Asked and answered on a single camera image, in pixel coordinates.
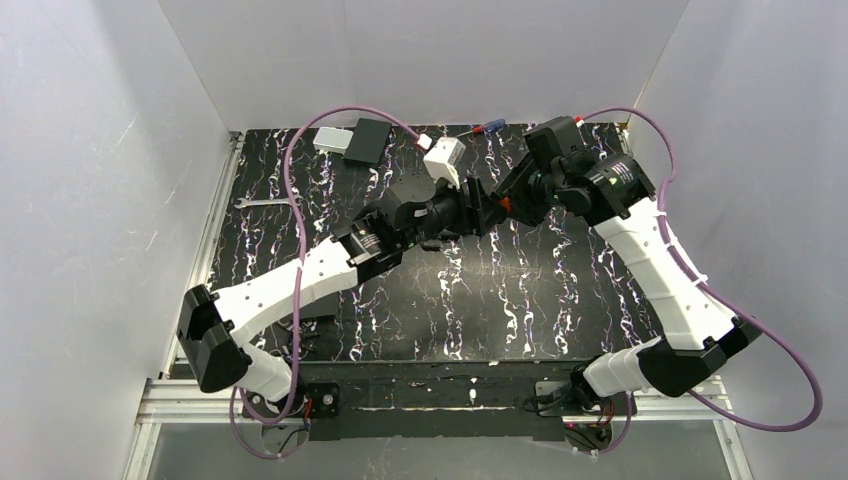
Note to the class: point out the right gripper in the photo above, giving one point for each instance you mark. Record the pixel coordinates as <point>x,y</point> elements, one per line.
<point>515,201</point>

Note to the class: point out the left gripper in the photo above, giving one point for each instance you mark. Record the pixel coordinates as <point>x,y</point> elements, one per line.
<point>472,205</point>

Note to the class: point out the orange and black padlock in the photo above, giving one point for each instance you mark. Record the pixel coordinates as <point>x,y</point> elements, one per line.
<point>505,203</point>

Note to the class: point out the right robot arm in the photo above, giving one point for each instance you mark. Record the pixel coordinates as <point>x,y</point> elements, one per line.
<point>617,200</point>

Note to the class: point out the blue red screwdriver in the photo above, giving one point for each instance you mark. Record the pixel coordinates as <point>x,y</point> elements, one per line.
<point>487,127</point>

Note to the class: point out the black box at back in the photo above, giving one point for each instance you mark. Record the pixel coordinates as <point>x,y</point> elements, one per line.
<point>368,142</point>

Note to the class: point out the black box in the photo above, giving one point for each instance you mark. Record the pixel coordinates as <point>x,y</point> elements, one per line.
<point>320,311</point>
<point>368,142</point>

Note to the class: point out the white box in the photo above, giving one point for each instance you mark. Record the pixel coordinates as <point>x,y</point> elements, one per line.
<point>332,140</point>

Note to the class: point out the black box at front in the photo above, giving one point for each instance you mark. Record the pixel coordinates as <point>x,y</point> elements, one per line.
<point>320,311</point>

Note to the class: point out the black pliers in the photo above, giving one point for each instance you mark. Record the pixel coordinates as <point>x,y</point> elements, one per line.
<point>301,341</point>

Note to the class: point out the silver open-end wrench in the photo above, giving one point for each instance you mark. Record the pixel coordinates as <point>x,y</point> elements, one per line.
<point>242,203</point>

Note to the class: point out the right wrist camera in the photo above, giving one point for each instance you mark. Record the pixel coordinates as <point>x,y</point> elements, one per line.
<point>558,137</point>

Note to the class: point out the aluminium frame rail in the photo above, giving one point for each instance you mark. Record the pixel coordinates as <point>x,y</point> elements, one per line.
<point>433,358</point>

